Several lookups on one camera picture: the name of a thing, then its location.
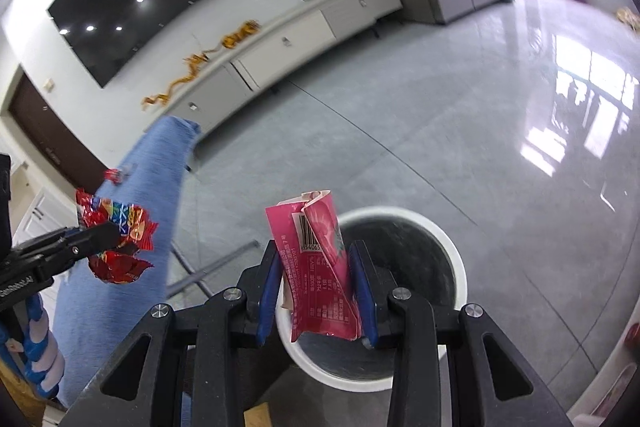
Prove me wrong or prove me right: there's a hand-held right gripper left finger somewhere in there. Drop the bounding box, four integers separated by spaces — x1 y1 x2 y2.
60 239 283 427

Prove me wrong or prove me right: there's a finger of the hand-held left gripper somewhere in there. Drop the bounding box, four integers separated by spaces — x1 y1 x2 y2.
12 221 122 275

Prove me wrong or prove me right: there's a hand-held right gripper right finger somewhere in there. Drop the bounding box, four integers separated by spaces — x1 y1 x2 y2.
347 239 573 427

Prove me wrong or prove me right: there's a pink snack packet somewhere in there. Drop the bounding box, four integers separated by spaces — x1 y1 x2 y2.
265 189 363 342

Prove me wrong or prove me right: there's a shiny red snack packet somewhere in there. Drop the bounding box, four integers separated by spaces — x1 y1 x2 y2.
75 188 158 285

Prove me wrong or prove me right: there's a round white trash bin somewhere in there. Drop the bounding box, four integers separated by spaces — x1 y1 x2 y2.
274 205 468 393

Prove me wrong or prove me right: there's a person's left hand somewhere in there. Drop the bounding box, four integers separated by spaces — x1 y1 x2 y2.
0 294 67 400

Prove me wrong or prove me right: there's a white base cabinet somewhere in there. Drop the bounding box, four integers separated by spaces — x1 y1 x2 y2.
10 187 78 248

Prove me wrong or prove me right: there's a blue towel table cover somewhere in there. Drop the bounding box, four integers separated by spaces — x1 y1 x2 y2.
52 117 201 408

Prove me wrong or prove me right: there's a dark brown door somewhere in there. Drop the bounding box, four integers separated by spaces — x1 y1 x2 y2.
7 72 113 200

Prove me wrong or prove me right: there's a brown cardboard piece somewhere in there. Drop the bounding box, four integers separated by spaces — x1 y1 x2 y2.
243 402 273 427

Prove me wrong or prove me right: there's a golden dragon figurine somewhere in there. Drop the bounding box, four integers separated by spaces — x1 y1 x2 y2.
141 49 216 110

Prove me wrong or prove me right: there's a golden tiger figurine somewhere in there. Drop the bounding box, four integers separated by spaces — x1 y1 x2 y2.
221 21 261 50

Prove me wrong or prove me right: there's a white side furniture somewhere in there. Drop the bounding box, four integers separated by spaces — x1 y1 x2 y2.
567 322 640 427

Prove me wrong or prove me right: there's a white television cabinet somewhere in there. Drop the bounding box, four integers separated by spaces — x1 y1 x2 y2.
145 0 403 142

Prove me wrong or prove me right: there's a yellow cloth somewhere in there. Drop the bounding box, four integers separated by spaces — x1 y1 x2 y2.
616 7 640 30

